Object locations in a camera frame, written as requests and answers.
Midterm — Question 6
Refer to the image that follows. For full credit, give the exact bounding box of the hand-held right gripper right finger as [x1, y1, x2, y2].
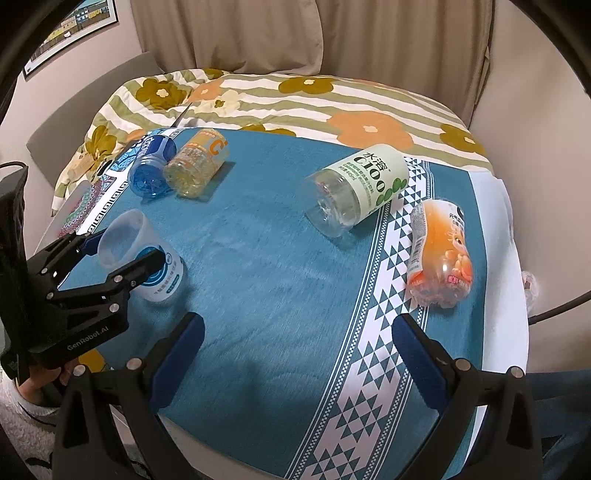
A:
[392, 313, 541, 480]

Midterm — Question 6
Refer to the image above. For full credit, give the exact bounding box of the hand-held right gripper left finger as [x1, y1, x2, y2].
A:
[53, 311, 206, 480]

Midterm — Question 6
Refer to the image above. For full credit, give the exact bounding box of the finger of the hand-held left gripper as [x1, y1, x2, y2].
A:
[30, 231, 107, 284]
[53, 249, 167, 317]

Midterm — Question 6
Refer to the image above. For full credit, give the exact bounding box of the white cup with blue label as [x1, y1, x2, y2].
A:
[97, 209, 185, 305]

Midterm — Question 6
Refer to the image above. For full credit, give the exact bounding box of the person's left forearm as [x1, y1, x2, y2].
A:
[0, 369, 61, 480]

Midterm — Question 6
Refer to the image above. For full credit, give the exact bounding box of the person's left hand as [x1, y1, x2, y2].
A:
[18, 357, 75, 407]

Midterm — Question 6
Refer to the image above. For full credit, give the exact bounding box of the orange label crushed bottle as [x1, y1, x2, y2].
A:
[405, 198, 475, 308]

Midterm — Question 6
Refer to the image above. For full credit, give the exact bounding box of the blue plastic bottle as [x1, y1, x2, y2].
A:
[128, 130, 178, 200]

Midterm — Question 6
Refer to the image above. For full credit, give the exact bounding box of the teal patterned mat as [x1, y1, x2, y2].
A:
[46, 127, 532, 480]

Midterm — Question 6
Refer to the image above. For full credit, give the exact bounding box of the grey headboard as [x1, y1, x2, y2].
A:
[25, 51, 162, 190]

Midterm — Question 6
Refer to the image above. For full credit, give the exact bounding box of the yellow orange-label bottle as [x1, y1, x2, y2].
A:
[163, 129, 230, 199]

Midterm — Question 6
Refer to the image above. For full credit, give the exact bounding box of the white sheet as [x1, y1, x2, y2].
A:
[471, 171, 532, 370]

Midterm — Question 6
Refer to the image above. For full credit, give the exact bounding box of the person's leg in jeans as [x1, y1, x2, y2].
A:
[526, 371, 591, 462]

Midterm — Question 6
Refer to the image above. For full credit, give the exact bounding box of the clear green-label C100 bottle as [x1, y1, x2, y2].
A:
[302, 148, 409, 238]

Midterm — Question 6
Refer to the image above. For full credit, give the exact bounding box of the beige curtain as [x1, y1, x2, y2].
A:
[130, 0, 495, 130]

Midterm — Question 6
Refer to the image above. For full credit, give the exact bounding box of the floral striped blanket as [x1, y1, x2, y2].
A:
[51, 68, 495, 372]

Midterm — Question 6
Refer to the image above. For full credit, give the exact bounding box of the black cable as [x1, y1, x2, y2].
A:
[526, 288, 591, 324]

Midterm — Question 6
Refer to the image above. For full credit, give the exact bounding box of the wall poster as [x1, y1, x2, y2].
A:
[22, 0, 118, 77]

